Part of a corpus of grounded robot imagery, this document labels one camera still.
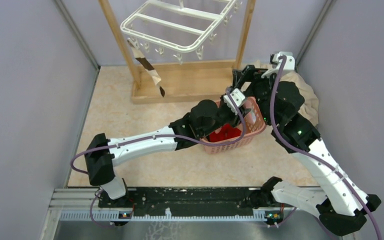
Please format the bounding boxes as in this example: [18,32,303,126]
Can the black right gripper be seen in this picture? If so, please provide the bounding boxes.
[231,65,283,126]

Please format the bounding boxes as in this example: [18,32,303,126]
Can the red snowman face sock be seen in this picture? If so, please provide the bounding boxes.
[207,123,242,143]

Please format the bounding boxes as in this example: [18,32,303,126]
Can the pink plastic laundry basket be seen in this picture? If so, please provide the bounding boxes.
[201,97,266,154]

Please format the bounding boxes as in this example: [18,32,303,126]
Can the beige brown sock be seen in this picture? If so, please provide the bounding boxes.
[126,37,166,98]

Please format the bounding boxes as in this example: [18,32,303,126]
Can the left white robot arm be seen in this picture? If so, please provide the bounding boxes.
[84,99,251,207]

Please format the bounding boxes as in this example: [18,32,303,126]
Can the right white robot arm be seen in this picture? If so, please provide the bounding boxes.
[232,65,381,237]

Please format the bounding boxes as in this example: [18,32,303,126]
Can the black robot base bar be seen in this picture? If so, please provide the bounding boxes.
[59,185,284,228]

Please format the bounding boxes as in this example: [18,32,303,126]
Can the white plastic clip hanger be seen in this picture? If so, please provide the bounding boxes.
[120,0,242,64]

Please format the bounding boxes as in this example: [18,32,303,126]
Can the beige crumpled cloth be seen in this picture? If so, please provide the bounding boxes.
[254,71,319,127]

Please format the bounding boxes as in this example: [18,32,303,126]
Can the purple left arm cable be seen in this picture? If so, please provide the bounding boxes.
[70,87,248,230]

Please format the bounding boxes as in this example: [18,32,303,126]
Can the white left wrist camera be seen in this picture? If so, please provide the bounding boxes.
[221,87,247,115]

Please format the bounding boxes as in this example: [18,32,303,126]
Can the wooden drying rack frame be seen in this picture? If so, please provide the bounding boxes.
[99,0,256,104]

